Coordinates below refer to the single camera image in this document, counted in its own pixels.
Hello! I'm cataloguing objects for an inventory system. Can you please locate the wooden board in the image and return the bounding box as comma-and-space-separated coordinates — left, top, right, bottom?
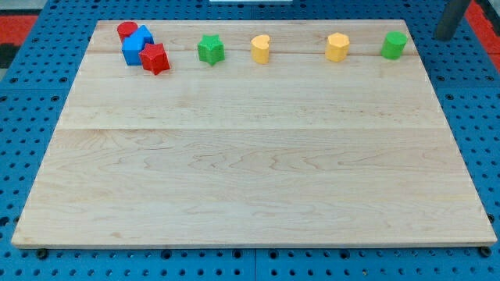
12, 20, 497, 249

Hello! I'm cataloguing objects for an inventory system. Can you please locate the red star block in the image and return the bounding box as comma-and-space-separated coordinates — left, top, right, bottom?
139, 43, 170, 75

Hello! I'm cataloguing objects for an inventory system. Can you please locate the green star block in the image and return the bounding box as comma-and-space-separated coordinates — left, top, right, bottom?
198, 34, 225, 66

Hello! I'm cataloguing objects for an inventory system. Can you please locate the yellow hexagon block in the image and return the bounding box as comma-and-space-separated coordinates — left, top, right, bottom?
325, 33, 350, 62

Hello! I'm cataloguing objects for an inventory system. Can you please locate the green cylinder block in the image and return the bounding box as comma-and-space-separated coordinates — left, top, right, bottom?
380, 31, 408, 59

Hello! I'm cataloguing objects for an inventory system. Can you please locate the blue block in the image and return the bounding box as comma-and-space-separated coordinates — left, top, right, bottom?
122, 25, 154, 66

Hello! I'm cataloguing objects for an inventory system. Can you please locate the yellow heart block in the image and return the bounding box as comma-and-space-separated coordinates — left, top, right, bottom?
251, 34, 270, 64

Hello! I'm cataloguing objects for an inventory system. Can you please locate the dark grey robot stylus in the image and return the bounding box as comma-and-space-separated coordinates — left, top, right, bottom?
434, 0, 471, 41

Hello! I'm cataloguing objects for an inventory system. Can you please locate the red cylinder block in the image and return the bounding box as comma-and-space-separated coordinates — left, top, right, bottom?
116, 21, 138, 42

